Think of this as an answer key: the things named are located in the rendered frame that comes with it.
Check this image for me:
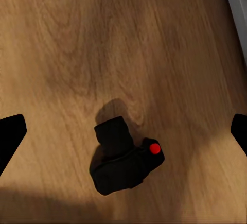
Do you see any digital camera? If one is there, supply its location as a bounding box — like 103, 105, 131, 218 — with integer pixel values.
89, 116, 164, 196

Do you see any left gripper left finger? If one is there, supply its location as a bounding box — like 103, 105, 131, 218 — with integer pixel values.
0, 114, 27, 176

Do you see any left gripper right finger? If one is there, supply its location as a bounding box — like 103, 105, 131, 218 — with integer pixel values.
231, 114, 247, 155

